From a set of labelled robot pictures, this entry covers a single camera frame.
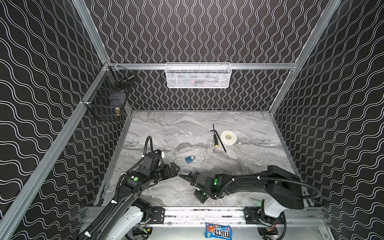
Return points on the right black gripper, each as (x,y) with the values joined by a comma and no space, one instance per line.
(197,182)

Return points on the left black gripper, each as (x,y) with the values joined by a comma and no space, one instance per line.
(165,172)

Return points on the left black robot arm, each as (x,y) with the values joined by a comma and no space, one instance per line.
(127,209)

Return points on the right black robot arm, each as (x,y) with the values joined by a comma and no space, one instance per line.
(284,189)

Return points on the black hex key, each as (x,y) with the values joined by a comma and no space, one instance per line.
(221,143)

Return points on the black yellow screwdriver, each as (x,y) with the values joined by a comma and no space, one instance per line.
(216,141)

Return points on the white tape roll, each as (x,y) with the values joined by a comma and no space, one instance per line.
(228,137)

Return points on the blue candy bag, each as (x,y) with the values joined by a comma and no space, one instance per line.
(218,231)

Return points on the brass padlock in basket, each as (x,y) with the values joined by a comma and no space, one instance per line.
(117,112)

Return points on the white mesh basket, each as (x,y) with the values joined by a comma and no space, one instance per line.
(198,75)

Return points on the black wire basket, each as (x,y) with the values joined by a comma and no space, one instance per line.
(112,92)

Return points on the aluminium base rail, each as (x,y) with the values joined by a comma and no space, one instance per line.
(233,216)

